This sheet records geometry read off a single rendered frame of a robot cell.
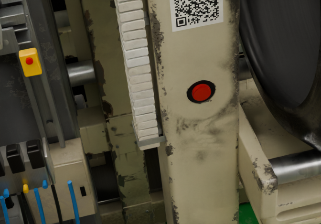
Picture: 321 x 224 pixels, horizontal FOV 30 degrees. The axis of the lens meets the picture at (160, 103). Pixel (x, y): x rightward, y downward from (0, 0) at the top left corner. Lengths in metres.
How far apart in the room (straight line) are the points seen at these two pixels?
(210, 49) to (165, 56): 0.07
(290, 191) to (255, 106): 0.29
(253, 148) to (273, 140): 0.22
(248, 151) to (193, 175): 0.12
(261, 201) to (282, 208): 0.07
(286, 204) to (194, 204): 0.18
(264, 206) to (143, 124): 0.24
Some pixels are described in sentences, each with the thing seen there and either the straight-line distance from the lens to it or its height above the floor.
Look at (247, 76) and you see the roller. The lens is 1.22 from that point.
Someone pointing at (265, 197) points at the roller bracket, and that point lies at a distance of 0.98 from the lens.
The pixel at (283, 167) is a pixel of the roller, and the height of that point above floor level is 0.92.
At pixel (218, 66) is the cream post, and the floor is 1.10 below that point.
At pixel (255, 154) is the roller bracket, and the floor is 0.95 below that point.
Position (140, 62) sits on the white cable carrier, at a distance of 0.88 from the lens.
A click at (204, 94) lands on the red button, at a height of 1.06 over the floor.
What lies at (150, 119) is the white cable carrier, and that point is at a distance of 0.96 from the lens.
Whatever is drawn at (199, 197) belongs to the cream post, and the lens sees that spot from 1.11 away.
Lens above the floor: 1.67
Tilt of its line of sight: 41 degrees down
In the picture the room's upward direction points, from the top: 6 degrees counter-clockwise
